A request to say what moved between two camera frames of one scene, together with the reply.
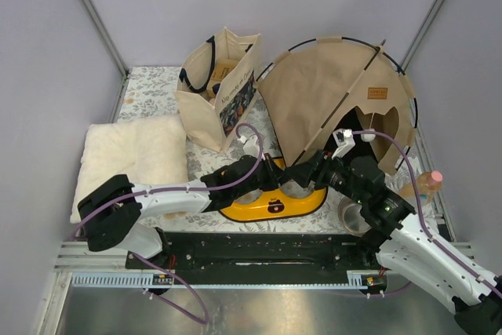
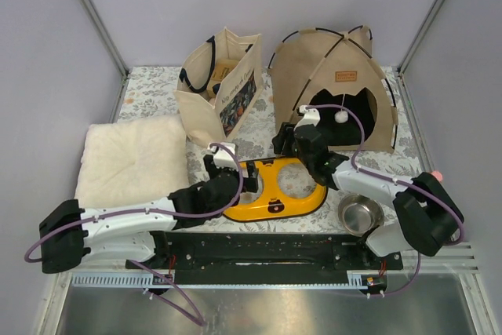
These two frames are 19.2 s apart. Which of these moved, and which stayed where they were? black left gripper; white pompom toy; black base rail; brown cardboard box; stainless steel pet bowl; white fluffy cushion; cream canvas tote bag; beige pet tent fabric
Moved: white pompom toy; beige pet tent fabric; black left gripper
Stayed: stainless steel pet bowl; cream canvas tote bag; white fluffy cushion; brown cardboard box; black base rail
